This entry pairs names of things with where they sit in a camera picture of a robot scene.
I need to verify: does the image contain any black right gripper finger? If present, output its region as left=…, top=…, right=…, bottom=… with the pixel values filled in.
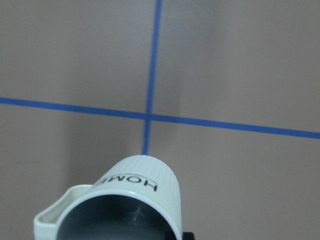
left=182, top=232, right=195, bottom=240

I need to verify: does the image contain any white mug grey interior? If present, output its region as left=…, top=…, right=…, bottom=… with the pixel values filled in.
left=33, top=155, right=183, bottom=240

